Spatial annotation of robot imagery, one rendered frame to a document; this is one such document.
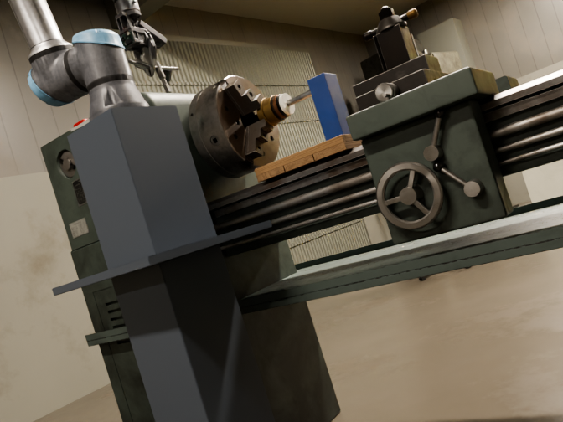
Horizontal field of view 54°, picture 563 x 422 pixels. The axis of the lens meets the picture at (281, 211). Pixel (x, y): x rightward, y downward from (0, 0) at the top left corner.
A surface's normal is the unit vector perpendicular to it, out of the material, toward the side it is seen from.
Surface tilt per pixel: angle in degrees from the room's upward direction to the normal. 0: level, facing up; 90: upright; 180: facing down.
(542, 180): 90
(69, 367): 90
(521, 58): 90
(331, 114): 90
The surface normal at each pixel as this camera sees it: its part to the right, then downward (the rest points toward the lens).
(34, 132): 0.74, -0.25
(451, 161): -0.54, 0.15
